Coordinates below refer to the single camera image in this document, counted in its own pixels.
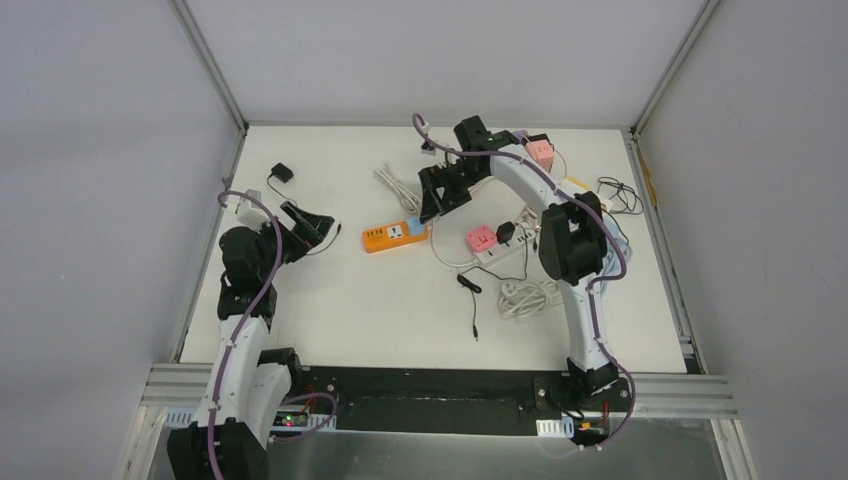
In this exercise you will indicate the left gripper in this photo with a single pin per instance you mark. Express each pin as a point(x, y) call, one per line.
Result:
point(291, 234)

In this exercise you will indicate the pink cube socket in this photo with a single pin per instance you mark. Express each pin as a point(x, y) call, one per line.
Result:
point(542, 152)

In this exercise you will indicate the black adapter on purple strip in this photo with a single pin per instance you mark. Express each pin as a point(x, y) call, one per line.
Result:
point(535, 138)

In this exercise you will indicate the black charger with cable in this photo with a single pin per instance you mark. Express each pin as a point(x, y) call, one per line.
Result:
point(283, 174)

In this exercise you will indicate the pink flat adapter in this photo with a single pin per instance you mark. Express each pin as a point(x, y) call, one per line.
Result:
point(481, 238)

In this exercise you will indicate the light blue charger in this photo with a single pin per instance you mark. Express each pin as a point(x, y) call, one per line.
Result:
point(415, 228)

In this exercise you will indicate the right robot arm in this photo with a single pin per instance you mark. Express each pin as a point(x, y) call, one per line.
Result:
point(575, 246)

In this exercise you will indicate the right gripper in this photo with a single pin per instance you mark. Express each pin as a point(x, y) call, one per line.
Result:
point(433, 178)

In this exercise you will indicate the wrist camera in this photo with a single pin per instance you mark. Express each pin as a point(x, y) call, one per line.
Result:
point(429, 147)
point(248, 213)

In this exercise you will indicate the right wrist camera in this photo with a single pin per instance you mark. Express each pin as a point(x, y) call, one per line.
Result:
point(429, 147)

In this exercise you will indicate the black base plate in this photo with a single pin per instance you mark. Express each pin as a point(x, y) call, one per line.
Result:
point(465, 402)

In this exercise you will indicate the orange power strip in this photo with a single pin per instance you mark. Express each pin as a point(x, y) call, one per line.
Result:
point(383, 238)

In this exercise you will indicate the white power strip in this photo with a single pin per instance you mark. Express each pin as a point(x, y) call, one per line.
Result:
point(521, 242)

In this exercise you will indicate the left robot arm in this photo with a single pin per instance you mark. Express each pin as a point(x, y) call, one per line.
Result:
point(231, 428)

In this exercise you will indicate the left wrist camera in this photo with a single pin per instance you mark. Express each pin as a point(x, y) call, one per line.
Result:
point(248, 213)

